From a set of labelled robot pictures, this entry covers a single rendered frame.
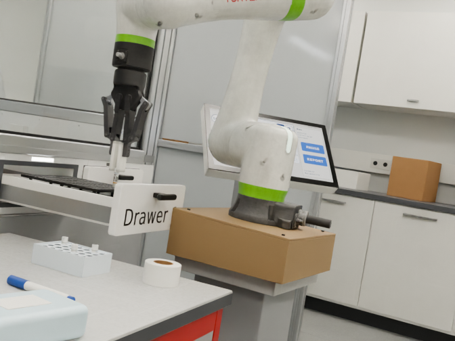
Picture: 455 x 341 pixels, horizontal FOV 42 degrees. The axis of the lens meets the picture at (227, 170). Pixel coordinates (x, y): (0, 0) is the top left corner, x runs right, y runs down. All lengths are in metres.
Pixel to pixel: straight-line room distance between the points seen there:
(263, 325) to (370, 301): 2.79
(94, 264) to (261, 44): 0.79
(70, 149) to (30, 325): 0.95
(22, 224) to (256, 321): 0.62
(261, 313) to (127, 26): 0.73
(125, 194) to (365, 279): 3.10
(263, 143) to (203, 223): 0.25
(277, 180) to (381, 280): 2.77
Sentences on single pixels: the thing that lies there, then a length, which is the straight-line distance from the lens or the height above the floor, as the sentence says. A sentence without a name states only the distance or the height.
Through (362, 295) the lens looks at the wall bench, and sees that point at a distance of 4.23.
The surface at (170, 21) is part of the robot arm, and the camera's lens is 1.29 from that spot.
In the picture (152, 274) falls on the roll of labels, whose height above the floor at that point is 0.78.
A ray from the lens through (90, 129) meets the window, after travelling 1.72.
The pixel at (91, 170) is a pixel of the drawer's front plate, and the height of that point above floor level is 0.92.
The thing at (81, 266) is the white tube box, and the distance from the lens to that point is 1.12.
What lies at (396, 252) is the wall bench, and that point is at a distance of 4.14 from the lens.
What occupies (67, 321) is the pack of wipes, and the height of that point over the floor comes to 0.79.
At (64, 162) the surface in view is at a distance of 1.63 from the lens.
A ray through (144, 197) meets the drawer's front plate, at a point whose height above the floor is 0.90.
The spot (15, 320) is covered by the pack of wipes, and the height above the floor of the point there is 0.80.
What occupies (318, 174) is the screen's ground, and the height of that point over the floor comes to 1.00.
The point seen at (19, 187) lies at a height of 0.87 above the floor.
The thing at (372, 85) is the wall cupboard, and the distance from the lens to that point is 4.61.
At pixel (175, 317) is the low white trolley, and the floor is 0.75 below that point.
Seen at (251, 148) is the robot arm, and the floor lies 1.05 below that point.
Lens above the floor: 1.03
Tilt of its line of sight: 2 degrees down
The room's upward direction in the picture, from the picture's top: 9 degrees clockwise
